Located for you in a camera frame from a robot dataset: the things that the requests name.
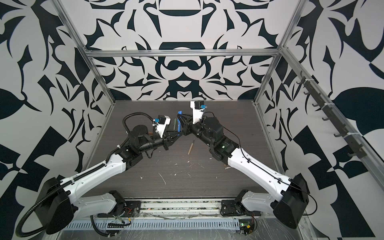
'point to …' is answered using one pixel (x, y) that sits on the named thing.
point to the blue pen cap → (179, 122)
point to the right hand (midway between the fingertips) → (178, 115)
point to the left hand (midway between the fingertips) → (181, 129)
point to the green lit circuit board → (246, 226)
